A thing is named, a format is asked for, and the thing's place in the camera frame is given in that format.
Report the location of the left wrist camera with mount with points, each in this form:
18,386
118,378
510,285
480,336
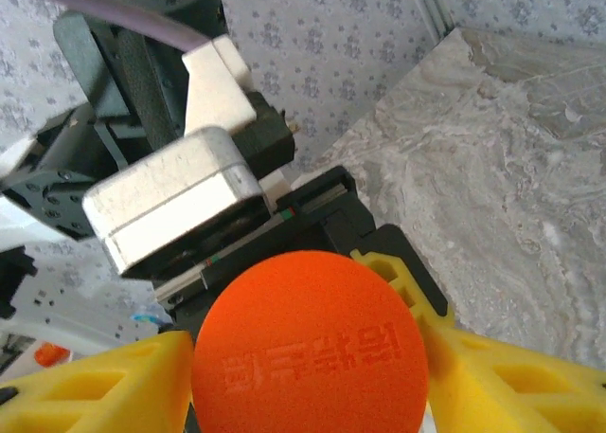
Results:
165,201

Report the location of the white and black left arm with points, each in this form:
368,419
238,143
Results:
12,160

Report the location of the small orange object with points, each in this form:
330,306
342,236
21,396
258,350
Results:
51,355

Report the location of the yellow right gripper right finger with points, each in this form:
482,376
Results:
464,395

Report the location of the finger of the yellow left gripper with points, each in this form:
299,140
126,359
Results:
407,281

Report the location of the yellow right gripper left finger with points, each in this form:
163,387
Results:
156,385

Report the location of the aluminium frame post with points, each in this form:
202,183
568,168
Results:
433,2

